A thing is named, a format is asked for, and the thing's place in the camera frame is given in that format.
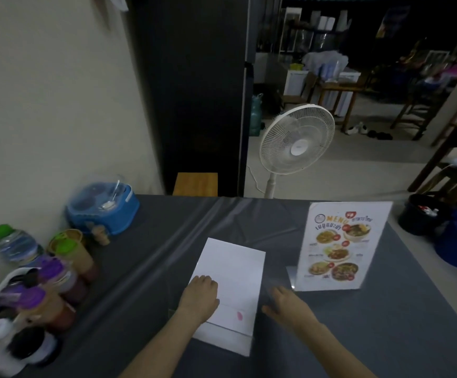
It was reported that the person's left hand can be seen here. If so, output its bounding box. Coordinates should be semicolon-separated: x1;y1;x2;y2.
177;275;221;326

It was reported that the person's right hand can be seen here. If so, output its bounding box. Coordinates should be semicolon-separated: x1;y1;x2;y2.
261;286;319;337

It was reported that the white paper sheet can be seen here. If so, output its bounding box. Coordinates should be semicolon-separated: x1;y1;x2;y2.
189;237;267;357

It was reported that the person's left forearm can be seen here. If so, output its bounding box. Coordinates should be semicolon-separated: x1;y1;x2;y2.
118;316;212;378

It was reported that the person's right forearm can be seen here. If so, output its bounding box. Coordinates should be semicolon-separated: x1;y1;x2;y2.
295;319;379;378

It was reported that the acrylic menu stand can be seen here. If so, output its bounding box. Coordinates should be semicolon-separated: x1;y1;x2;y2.
286;201;393;292

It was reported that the grey tablecloth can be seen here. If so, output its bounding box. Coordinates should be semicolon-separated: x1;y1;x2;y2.
16;195;457;378

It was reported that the small wooden toothpick holder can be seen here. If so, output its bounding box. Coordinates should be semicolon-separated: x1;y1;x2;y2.
91;224;112;247

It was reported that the blue condiment caddy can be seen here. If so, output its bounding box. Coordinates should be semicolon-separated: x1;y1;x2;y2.
66;181;140;237

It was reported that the green cap sauce bottle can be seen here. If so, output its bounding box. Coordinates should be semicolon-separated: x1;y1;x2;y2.
55;237;100;283

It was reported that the purple cap sauce bottle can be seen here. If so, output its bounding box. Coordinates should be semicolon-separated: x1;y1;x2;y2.
16;287;76;332
37;258;90;306

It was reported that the black bucket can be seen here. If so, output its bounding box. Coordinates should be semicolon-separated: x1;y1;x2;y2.
398;194;454;237

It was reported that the green gas cylinder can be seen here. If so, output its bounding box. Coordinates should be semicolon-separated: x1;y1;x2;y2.
249;93;265;137

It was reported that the black cap bottle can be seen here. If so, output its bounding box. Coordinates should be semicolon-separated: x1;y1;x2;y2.
10;328;60;366

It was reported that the dark tall refrigerator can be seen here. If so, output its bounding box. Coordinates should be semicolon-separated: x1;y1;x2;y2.
128;0;259;197

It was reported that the green cap water bottle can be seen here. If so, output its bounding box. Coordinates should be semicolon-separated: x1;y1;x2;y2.
0;224;45;268

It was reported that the white chest freezer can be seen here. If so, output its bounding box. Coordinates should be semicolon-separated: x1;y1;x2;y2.
283;68;361;117

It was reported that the wooden stool with grey item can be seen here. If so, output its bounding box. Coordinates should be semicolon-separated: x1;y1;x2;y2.
407;155;457;211

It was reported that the wooden table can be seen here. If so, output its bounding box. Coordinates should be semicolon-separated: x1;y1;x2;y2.
317;79;371;133

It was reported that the dark wooden chair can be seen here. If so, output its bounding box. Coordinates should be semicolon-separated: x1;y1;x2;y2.
390;90;442;141

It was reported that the pile of clear plastic bags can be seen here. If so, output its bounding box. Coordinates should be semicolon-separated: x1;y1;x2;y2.
302;50;349;81

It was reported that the white fan cable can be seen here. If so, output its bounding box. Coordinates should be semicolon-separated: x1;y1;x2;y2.
246;164;267;193

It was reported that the white pedestal fan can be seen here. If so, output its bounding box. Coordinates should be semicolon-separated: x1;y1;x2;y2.
259;104;336;200

